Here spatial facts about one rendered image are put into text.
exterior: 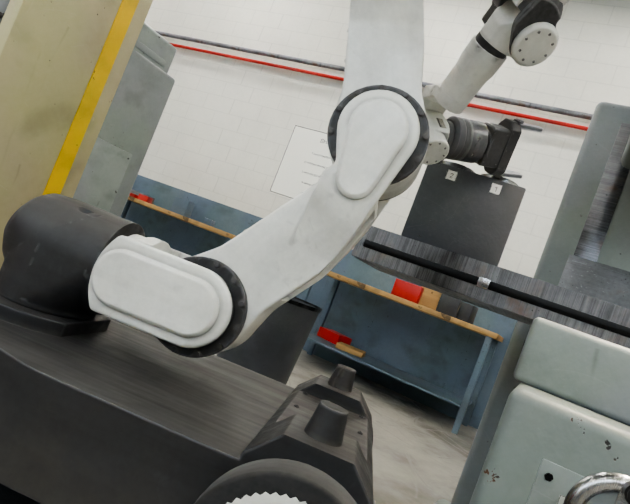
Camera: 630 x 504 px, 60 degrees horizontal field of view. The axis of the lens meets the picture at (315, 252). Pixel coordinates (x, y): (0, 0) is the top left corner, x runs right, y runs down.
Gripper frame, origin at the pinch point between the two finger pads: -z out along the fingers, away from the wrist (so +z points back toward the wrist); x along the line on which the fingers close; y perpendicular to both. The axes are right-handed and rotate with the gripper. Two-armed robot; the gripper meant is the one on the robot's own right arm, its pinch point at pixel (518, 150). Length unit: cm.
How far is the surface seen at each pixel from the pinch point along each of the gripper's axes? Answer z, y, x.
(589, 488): 24, -68, -22
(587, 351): 2.5, -41.4, -21.8
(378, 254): 24.1, 0.4, -29.1
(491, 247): 3.7, -9.3, -19.5
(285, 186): -85, 479, -198
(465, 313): -208, 249, -205
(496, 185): 3.1, -1.8, -7.9
